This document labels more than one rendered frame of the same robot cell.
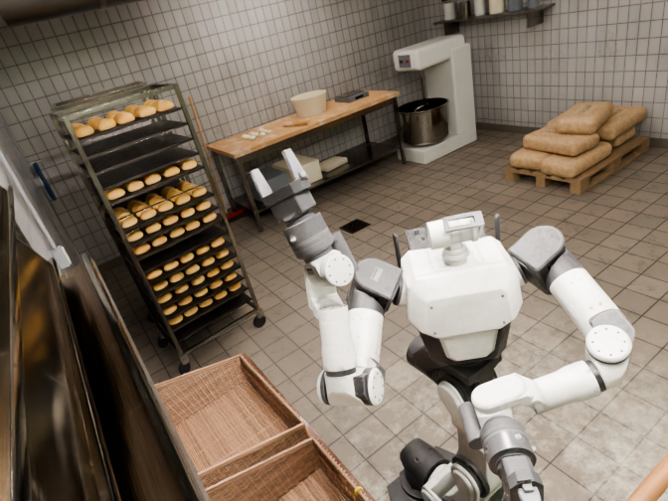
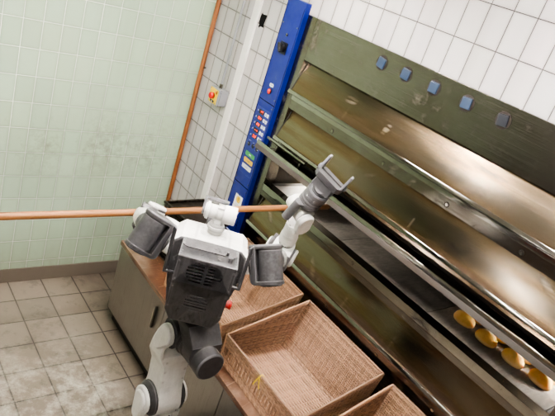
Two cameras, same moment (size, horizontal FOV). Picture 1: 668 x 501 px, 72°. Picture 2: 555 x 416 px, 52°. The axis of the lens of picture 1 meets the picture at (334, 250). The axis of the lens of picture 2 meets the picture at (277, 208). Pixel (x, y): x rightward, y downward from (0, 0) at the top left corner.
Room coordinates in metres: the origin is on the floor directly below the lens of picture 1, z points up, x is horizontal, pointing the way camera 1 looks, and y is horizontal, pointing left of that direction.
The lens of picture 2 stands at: (2.73, -0.60, 2.33)
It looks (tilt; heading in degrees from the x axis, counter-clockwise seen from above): 23 degrees down; 164
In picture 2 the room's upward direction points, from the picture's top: 19 degrees clockwise
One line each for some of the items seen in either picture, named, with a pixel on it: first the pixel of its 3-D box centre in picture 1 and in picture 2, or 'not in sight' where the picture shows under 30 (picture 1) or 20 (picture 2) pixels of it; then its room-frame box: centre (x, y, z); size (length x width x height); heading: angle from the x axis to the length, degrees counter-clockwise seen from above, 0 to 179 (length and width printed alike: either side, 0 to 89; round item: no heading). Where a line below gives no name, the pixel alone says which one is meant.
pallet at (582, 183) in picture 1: (576, 158); not in sight; (4.28, -2.63, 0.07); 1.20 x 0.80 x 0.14; 118
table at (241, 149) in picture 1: (314, 154); not in sight; (5.40, -0.05, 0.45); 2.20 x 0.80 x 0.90; 118
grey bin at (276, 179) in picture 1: (265, 184); not in sight; (5.07, 0.57, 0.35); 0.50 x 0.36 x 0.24; 28
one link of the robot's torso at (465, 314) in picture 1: (455, 291); (203, 271); (1.00, -0.29, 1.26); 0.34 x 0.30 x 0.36; 82
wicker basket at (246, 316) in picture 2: not in sight; (231, 289); (0.23, 0.02, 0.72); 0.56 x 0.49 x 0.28; 28
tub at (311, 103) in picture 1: (310, 103); not in sight; (5.54, -0.15, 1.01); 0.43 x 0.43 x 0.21
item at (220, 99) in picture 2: not in sight; (218, 96); (-0.69, -0.21, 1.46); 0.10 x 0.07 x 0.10; 28
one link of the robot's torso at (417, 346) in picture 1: (449, 363); (194, 336); (1.02, -0.25, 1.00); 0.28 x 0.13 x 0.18; 27
